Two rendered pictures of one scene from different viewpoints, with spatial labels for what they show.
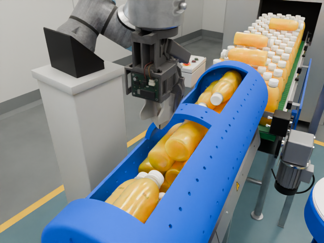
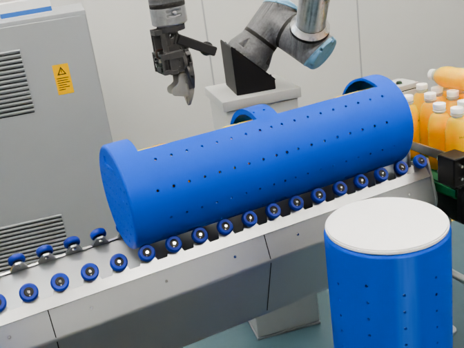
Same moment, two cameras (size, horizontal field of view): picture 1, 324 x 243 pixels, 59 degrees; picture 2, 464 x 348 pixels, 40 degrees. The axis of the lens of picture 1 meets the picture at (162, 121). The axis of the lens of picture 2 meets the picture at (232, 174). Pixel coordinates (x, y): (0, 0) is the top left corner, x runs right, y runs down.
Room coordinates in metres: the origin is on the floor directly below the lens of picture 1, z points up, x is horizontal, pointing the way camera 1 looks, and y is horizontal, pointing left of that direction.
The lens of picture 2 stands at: (-0.71, -1.10, 1.70)
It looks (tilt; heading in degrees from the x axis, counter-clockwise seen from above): 21 degrees down; 39
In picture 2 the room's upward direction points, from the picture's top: 8 degrees counter-clockwise
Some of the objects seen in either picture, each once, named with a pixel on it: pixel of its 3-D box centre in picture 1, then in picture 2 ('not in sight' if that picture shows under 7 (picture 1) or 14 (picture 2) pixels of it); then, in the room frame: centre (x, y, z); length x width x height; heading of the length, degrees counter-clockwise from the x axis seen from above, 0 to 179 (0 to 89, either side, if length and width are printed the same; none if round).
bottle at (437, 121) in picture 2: not in sight; (440, 137); (1.18, -0.42, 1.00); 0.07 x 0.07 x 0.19
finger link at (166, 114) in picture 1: (163, 114); (182, 90); (0.47, 0.00, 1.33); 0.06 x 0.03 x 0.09; 153
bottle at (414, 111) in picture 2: not in sight; (408, 128); (1.25, -0.29, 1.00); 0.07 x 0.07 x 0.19
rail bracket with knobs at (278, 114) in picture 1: (278, 124); (453, 170); (1.05, -0.51, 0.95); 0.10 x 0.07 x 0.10; 63
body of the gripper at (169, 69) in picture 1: (155, 61); (171, 49); (0.47, 0.01, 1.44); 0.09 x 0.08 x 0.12; 153
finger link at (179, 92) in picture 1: (171, 89); (187, 72); (0.49, -0.02, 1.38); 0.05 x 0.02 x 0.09; 63
